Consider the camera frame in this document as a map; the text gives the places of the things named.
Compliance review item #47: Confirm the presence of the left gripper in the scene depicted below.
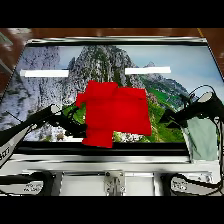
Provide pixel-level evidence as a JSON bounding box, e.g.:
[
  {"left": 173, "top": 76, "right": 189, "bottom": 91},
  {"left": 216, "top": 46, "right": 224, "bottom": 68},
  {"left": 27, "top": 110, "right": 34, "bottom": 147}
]
[{"left": 57, "top": 111, "right": 88, "bottom": 138}]

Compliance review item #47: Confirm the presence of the pale green garment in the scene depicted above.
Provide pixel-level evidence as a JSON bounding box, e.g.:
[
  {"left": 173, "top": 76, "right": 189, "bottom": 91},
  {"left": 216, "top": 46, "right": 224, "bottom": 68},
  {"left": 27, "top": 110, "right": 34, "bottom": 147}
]
[{"left": 185, "top": 116, "right": 220, "bottom": 162}]

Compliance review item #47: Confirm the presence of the black cable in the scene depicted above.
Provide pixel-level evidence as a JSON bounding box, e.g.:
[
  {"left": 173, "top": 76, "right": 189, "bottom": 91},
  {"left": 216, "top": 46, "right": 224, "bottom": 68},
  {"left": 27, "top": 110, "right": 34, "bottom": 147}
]
[{"left": 181, "top": 84, "right": 217, "bottom": 108}]

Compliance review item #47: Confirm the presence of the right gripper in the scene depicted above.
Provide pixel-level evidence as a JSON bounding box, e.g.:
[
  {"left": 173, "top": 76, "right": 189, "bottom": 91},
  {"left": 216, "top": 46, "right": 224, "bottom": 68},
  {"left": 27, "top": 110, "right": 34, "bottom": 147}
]
[{"left": 159, "top": 109, "right": 185, "bottom": 129}]

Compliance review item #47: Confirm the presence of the silver frame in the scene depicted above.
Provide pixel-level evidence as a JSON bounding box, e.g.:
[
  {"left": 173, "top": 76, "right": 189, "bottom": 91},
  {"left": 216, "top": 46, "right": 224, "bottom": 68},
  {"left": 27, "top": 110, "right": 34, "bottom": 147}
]
[{"left": 0, "top": 153, "right": 221, "bottom": 197}]

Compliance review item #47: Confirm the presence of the red T-shirt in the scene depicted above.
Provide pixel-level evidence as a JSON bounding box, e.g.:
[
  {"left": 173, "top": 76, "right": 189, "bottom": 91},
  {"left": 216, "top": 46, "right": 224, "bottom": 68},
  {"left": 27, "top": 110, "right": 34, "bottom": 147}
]
[{"left": 75, "top": 79, "right": 153, "bottom": 149}]

